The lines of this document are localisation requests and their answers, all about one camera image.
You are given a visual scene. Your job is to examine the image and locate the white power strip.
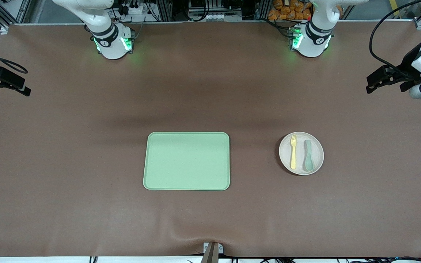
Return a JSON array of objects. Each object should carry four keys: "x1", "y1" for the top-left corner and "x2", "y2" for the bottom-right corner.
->
[{"x1": 120, "y1": 0, "x2": 146, "y2": 16}]

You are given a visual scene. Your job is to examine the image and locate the teal plastic spoon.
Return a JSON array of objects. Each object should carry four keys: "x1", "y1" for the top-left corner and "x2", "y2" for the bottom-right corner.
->
[{"x1": 303, "y1": 140, "x2": 315, "y2": 172}]

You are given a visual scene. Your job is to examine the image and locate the metal table edge bracket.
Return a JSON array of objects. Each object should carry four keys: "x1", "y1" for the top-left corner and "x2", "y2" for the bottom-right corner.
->
[{"x1": 203, "y1": 242, "x2": 224, "y2": 263}]

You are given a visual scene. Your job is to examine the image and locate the brown table mat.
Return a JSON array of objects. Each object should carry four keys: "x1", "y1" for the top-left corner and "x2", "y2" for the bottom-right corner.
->
[{"x1": 0, "y1": 22, "x2": 421, "y2": 258}]

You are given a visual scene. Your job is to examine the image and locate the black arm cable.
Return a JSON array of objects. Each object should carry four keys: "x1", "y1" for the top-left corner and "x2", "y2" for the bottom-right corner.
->
[
  {"x1": 369, "y1": 0, "x2": 421, "y2": 73},
  {"x1": 0, "y1": 38, "x2": 29, "y2": 74}
]

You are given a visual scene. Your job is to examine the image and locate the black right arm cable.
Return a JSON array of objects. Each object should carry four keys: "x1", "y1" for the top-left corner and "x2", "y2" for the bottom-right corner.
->
[{"x1": 0, "y1": 38, "x2": 29, "y2": 74}]

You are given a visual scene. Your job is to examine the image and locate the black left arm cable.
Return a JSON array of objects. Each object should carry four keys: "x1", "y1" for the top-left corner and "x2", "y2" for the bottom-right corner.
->
[{"x1": 369, "y1": 0, "x2": 421, "y2": 73}]

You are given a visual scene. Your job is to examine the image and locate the white round plate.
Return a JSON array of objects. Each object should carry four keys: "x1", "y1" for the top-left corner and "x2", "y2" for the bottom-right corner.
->
[{"x1": 279, "y1": 131, "x2": 324, "y2": 176}]

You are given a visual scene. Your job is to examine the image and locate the pile of orange packets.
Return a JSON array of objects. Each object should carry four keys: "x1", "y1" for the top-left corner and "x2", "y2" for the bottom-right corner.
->
[{"x1": 268, "y1": 0, "x2": 312, "y2": 21}]

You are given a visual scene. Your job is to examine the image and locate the yellow plastic fork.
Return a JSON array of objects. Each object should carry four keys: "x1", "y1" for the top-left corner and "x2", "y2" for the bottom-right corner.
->
[{"x1": 290, "y1": 134, "x2": 297, "y2": 170}]

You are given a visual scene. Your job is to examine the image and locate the light green rectangular tray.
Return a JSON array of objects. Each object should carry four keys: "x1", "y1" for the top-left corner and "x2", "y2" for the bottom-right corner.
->
[{"x1": 143, "y1": 132, "x2": 230, "y2": 191}]

